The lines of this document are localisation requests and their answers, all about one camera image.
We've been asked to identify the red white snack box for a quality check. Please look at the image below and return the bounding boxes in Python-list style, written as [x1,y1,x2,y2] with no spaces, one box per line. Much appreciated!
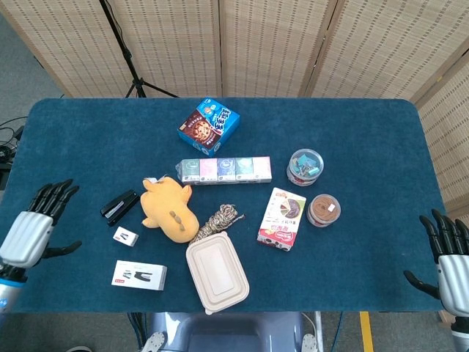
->
[256,187,307,252]

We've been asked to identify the pastel tissue multipack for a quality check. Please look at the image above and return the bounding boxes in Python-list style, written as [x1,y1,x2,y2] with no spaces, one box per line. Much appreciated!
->
[175,156,273,186]

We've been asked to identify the clear jar of rubber bands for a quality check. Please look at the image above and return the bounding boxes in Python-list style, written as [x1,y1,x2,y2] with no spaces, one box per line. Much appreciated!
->
[306,194,341,228]

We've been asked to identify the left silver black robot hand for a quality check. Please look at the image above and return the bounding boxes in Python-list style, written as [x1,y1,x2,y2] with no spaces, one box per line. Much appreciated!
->
[0,178,83,268]

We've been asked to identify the grey robot torso base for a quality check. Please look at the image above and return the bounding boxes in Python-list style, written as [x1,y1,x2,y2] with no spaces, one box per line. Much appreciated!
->
[141,311,324,352]

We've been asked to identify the clear jar of binder clips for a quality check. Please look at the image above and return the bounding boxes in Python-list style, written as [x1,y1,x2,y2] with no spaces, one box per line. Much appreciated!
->
[286,148,325,187]

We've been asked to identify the black tripod stand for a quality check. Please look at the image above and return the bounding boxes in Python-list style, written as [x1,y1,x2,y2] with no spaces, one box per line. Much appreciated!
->
[98,0,180,99]

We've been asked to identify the black stapler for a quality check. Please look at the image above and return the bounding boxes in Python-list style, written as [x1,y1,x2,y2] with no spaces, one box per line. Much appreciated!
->
[100,189,139,227]

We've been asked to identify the bamboo folding screen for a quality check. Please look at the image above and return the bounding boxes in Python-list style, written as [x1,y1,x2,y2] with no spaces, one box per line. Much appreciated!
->
[0,0,469,218]

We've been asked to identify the white stapler packaging box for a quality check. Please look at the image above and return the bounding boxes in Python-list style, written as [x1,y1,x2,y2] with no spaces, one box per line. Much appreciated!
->
[111,260,168,292]

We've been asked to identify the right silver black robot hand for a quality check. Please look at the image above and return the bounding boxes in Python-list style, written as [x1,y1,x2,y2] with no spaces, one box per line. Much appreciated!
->
[403,208,469,316]

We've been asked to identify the braided rope bundle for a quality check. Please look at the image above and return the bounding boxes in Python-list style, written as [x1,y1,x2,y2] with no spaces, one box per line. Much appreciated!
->
[189,203,245,245]

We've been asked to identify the black floor cables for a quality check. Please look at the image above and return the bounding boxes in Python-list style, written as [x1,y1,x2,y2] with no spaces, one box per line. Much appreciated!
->
[0,116,29,173]

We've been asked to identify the beige lidded food container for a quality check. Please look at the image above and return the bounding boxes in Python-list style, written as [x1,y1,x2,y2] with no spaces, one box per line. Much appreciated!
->
[185,233,251,315]

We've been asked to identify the blue table cloth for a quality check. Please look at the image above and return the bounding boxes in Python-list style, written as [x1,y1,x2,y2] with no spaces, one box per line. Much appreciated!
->
[0,97,450,315]

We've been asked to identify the blue cookie box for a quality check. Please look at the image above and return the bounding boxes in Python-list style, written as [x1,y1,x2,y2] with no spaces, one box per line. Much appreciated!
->
[177,97,241,155]

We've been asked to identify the yellow dinosaur plush toy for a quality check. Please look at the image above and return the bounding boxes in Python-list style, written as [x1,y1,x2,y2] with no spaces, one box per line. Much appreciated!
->
[140,176,200,243]

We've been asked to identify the small white staples box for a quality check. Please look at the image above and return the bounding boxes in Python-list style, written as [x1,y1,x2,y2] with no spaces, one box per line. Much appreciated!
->
[112,226,139,248]

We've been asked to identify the blue cable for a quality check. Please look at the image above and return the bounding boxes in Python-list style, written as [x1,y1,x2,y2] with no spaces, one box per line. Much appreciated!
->
[333,312,344,352]

